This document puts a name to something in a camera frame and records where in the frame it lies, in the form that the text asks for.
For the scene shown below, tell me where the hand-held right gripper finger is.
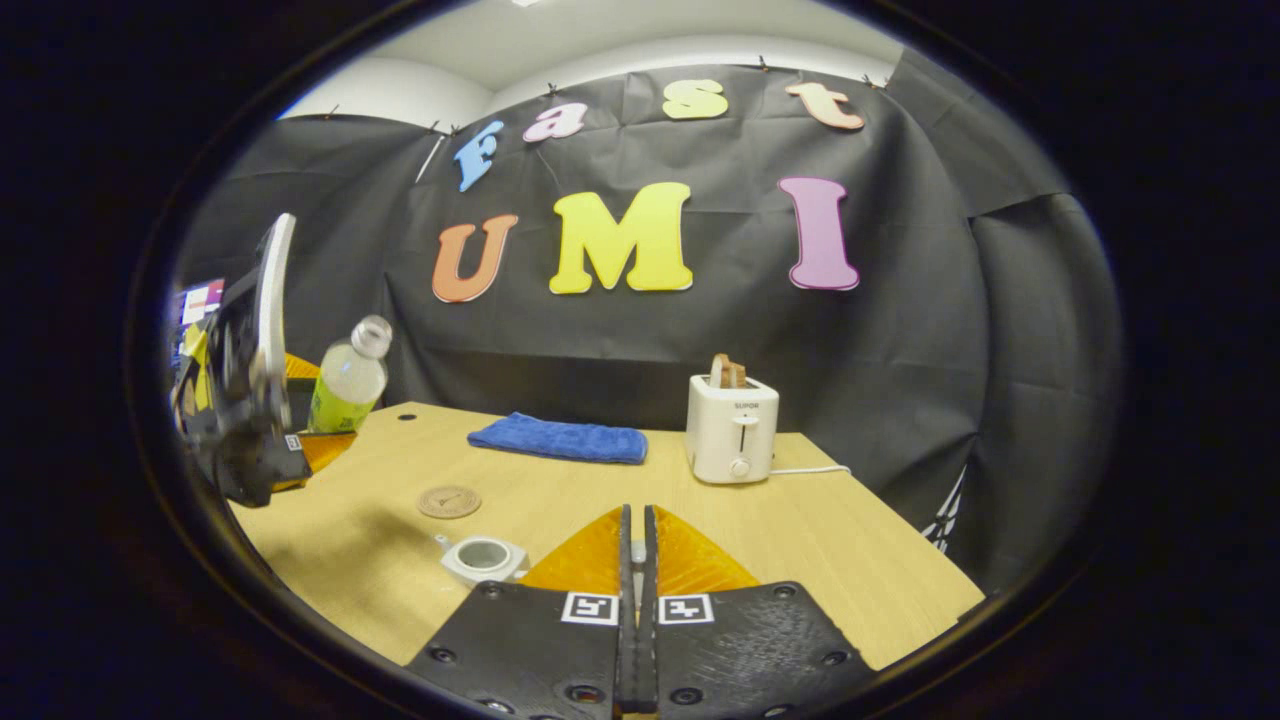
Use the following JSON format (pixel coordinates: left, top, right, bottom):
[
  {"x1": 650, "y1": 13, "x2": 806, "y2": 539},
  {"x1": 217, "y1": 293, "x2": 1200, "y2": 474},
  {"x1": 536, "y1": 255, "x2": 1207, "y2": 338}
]
[
  {"x1": 405, "y1": 505, "x2": 634, "y2": 717},
  {"x1": 643, "y1": 505, "x2": 880, "y2": 717}
]

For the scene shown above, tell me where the green label water bottle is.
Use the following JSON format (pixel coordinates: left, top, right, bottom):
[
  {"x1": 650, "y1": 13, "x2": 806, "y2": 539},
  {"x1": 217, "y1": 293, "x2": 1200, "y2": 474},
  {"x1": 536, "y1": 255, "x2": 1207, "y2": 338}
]
[{"x1": 307, "y1": 315, "x2": 394, "y2": 435}]

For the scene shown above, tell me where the round cork coaster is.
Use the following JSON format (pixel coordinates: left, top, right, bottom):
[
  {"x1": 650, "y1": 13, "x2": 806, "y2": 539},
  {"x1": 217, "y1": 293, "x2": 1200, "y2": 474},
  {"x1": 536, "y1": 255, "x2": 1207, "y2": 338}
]
[{"x1": 416, "y1": 485, "x2": 484, "y2": 521}]

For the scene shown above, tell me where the computer monitor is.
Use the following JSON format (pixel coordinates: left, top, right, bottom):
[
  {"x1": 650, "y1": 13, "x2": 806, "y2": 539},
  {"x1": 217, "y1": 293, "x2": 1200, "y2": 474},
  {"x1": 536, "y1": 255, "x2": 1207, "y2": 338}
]
[{"x1": 179, "y1": 278, "x2": 227, "y2": 327}]

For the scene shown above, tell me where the blue towel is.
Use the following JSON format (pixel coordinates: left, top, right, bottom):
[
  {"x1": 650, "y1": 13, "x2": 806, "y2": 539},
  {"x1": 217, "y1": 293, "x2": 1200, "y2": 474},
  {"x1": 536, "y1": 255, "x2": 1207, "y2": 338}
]
[{"x1": 467, "y1": 412, "x2": 650, "y2": 466}]

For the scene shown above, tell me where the white toaster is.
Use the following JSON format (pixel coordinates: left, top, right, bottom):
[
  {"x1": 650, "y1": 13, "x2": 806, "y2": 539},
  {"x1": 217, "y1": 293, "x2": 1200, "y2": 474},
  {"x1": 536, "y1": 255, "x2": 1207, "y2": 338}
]
[{"x1": 685, "y1": 373, "x2": 781, "y2": 486}]

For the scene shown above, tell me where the black white striped object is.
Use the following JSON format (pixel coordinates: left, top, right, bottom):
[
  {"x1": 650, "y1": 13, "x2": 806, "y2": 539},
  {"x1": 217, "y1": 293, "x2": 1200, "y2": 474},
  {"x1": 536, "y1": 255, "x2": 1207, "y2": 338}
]
[{"x1": 920, "y1": 465, "x2": 970, "y2": 553}]

